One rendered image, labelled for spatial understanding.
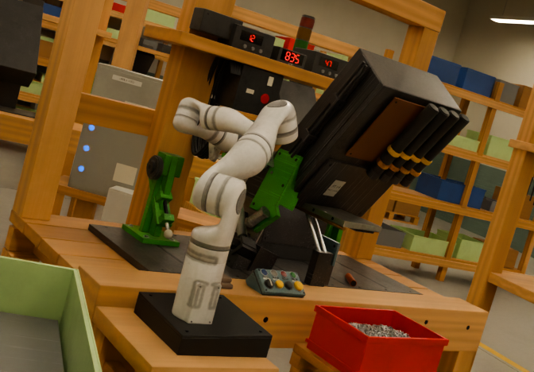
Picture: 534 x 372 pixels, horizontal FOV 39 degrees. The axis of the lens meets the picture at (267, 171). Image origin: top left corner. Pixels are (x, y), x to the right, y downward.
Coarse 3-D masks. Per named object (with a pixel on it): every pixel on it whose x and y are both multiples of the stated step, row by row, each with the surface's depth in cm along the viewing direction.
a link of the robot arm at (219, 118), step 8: (208, 112) 210; (216, 112) 208; (224, 112) 208; (232, 112) 207; (208, 120) 209; (216, 120) 208; (224, 120) 207; (232, 120) 206; (240, 120) 206; (248, 120) 207; (216, 128) 210; (224, 128) 208; (232, 128) 206; (240, 128) 206; (248, 128) 205; (296, 128) 200; (280, 136) 198; (288, 136) 198; (296, 136) 200; (280, 144) 199
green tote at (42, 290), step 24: (0, 264) 154; (24, 264) 155; (48, 264) 158; (0, 288) 155; (24, 288) 156; (48, 288) 158; (72, 288) 154; (24, 312) 157; (48, 312) 159; (72, 312) 146; (72, 336) 139; (72, 360) 133; (96, 360) 116
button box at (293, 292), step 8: (256, 272) 207; (280, 272) 212; (288, 272) 214; (248, 280) 209; (256, 280) 207; (264, 280) 206; (272, 280) 208; (280, 280) 210; (288, 280) 212; (296, 280) 214; (256, 288) 206; (264, 288) 204; (272, 288) 205; (296, 296) 211
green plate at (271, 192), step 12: (276, 156) 237; (288, 156) 232; (300, 156) 229; (276, 168) 234; (288, 168) 230; (264, 180) 236; (276, 180) 232; (288, 180) 228; (264, 192) 234; (276, 192) 229; (288, 192) 230; (252, 204) 235; (264, 204) 231; (276, 204) 227; (288, 204) 232
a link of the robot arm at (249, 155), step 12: (240, 144) 178; (252, 144) 178; (264, 144) 181; (228, 156) 173; (240, 156) 175; (252, 156) 176; (264, 156) 179; (216, 168) 168; (228, 168) 172; (240, 168) 175; (252, 168) 177; (204, 180) 162; (204, 192) 162; (204, 204) 162
